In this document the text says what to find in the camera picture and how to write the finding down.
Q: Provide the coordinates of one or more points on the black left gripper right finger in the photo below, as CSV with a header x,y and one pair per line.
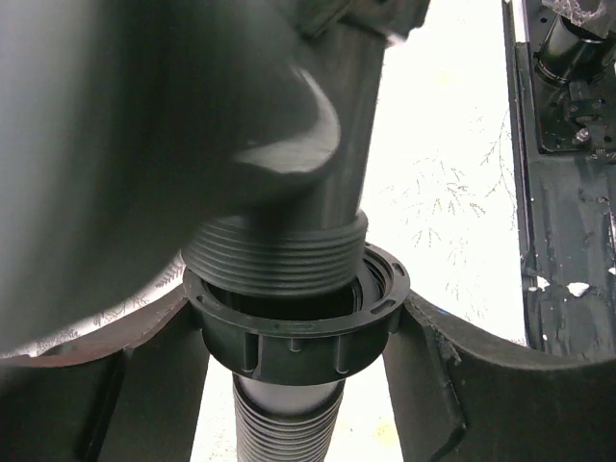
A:
x,y
460,393

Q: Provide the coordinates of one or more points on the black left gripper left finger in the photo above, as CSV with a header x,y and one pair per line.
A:
x,y
129,391

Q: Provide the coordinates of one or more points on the grey tee pipe fitting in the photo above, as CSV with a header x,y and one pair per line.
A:
x,y
127,124

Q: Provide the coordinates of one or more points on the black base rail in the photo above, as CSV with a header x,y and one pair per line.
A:
x,y
560,60

